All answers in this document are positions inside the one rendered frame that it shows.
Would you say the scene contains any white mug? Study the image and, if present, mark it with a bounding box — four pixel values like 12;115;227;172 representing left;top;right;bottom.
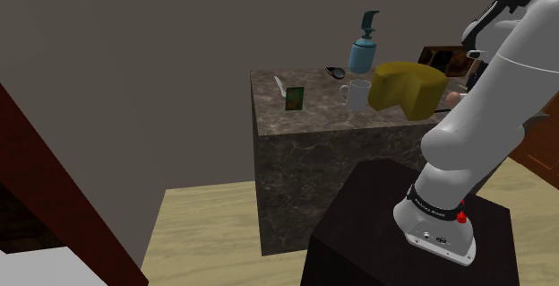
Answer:
339;79;373;113

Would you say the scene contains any blue soap dispenser bottle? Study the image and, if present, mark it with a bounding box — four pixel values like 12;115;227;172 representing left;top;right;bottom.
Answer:
348;10;381;75

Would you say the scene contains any green printed box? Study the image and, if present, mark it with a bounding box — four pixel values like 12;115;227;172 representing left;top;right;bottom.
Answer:
284;85;305;113

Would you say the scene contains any dark marble kitchen island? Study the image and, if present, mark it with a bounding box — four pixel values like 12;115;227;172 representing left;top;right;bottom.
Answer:
249;67;483;257

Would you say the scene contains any white spoon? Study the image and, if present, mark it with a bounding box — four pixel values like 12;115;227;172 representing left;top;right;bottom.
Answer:
272;75;288;99

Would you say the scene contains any dark robot stand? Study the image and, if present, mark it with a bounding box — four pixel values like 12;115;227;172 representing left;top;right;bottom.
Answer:
299;159;521;286

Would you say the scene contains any yellow cut cheese wheel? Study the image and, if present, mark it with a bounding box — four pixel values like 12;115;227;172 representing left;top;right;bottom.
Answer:
366;60;451;122

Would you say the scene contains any black oval scoop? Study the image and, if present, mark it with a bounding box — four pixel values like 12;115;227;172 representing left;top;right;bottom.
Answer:
324;65;347;81

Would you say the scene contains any reddish brown wooden cabinet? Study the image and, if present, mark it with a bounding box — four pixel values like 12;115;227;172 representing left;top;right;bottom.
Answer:
0;82;150;286

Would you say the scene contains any brown framed picture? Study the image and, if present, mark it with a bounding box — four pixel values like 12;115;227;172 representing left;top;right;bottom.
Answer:
416;45;482;79

